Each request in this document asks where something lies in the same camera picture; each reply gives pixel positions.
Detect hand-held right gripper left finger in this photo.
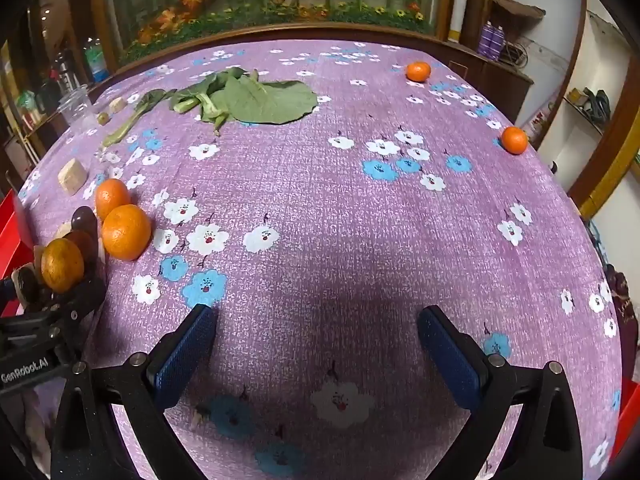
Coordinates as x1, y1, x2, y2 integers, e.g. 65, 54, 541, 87
50, 304, 217, 480

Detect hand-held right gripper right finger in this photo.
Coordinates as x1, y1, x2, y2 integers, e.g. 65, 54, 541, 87
417, 305, 585, 480

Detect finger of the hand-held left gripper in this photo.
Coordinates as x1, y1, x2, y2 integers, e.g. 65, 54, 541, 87
0, 274, 26, 318
47, 272, 108, 348

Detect dark purple passion fruit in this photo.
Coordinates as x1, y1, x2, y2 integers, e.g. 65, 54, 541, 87
70, 206, 98, 236
65, 230, 99, 267

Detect red tray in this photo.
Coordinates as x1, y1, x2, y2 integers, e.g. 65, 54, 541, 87
0, 191, 32, 281

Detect large orange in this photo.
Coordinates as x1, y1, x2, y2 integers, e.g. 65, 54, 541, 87
101, 204, 152, 261

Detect large sugarcane piece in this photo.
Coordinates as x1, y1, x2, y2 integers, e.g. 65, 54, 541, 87
57, 158, 88, 196

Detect purple floral tablecloth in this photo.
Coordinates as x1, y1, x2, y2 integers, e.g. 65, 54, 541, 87
17, 40, 623, 480

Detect bok choy stalk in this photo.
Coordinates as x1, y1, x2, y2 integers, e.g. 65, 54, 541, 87
100, 89, 177, 148

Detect clear plastic cup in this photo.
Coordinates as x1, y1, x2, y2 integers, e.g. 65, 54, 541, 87
57, 85, 98, 133

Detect dark metal flask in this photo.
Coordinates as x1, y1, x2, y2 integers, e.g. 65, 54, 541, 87
52, 50, 76, 96

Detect green plastic bottle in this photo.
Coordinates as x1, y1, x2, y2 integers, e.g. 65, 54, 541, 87
85, 37, 109, 82

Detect bok choy bunch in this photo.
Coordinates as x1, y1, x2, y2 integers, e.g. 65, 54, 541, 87
170, 67, 253, 136

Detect dark shoes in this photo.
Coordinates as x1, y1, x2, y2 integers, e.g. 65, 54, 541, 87
581, 87, 612, 124

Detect wooden framed flower display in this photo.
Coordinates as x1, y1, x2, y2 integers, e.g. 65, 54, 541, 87
90, 0, 458, 68

